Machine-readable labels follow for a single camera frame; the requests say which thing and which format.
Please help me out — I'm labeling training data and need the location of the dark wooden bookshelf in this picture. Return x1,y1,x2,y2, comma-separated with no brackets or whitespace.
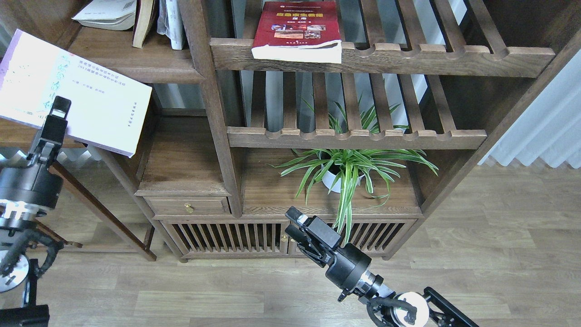
1,0,580,262

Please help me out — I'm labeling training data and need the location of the white plant pot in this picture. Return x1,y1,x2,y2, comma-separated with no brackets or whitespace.
322,165,353,193

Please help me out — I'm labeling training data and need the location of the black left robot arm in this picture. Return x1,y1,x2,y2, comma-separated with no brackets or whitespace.
0,96,71,327

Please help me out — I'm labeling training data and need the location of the tan upright book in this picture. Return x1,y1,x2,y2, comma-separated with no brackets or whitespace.
132,0,158,48

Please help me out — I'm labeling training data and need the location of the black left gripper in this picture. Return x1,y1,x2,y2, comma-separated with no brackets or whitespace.
0,96,71,218

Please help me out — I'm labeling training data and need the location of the white curtain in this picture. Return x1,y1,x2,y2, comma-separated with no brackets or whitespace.
478,52,581,169

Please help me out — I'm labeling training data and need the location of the green spider plant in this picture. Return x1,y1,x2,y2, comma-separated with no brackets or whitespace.
270,93,439,248

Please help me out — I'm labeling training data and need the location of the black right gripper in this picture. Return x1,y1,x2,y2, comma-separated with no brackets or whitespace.
285,206,372,293

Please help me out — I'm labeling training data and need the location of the red cover book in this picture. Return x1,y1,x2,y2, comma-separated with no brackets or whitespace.
251,1,342,64

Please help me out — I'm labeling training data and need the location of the brass drawer knob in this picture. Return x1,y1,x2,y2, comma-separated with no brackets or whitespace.
184,203,195,214

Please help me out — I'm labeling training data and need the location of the white lavender book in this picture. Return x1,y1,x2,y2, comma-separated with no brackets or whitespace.
0,30,152,157

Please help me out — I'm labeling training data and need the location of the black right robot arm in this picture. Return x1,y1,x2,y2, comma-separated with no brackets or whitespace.
285,207,476,327

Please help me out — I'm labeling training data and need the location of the yellow green book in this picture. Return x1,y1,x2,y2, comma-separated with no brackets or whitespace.
72,0,137,31

